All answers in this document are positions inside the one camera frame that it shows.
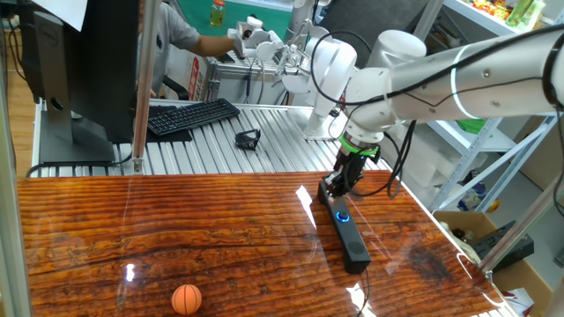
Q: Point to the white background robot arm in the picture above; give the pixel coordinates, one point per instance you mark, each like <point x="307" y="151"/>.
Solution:
<point x="330" y="66"/>

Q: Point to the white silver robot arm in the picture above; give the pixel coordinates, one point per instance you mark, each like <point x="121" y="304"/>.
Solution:
<point x="484" y="83"/>

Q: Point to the green drink bottle orange cap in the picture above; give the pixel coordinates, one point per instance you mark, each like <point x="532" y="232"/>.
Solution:
<point x="217" y="15"/>

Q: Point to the wood grain table mat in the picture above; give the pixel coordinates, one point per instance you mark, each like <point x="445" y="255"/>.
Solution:
<point x="176" y="220"/>

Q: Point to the green bag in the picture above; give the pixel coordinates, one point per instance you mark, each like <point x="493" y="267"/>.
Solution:
<point x="471" y="127"/>

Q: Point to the silver metal cabinet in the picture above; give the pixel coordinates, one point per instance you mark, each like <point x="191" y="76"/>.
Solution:
<point x="229" y="83"/>

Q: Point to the black desk pad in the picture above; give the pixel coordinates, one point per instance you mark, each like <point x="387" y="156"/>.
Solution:
<point x="172" y="137"/>

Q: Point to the dark grey partition panel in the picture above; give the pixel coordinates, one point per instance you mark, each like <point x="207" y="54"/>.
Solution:
<point x="379" y="17"/>

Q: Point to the bare forearm of grey-shirt person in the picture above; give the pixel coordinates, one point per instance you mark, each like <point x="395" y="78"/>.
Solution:
<point x="211" y="45"/>

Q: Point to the grey shirt person torso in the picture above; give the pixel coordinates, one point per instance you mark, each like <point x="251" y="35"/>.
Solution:
<point x="172" y="31"/>

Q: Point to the brown cardboard box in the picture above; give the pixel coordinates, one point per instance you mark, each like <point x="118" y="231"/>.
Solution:
<point x="524" y="277"/>

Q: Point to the white paper sheet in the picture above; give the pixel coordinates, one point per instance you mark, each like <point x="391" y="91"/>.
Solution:
<point x="61" y="11"/>

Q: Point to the black keyboard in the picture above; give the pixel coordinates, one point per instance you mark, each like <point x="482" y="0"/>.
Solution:
<point x="189" y="115"/>

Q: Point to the pale green plastic bottle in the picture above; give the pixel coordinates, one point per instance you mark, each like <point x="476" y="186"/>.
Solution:
<point x="535" y="13"/>

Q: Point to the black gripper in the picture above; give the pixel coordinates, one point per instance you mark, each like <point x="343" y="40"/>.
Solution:
<point x="351" y="166"/>

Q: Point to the small black stand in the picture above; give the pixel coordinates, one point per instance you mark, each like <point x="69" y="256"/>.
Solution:
<point x="247" y="140"/>

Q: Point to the black chair armrest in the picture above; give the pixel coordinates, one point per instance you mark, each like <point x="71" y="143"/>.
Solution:
<point x="176" y="88"/>

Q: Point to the aluminium frame post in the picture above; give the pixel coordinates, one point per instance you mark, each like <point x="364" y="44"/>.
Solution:
<point x="520" y="231"/>
<point x="11" y="242"/>
<point x="145" y="88"/>

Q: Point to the white carton with red print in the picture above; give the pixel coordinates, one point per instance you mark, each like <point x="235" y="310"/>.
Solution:
<point x="194" y="75"/>

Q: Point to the white foam blocks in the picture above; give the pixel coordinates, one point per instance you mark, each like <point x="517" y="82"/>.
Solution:
<point x="432" y="171"/>

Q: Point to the black monitor with stand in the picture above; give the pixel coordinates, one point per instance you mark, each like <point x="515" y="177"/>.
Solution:
<point x="101" y="66"/>

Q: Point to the black device in carton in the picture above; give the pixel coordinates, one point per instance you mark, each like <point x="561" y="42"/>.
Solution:
<point x="498" y="246"/>

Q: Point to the small orange basketball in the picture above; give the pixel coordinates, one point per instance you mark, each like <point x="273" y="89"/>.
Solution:
<point x="186" y="299"/>

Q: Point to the white shelf rack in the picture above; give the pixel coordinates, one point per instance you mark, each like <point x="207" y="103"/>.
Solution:
<point x="493" y="143"/>

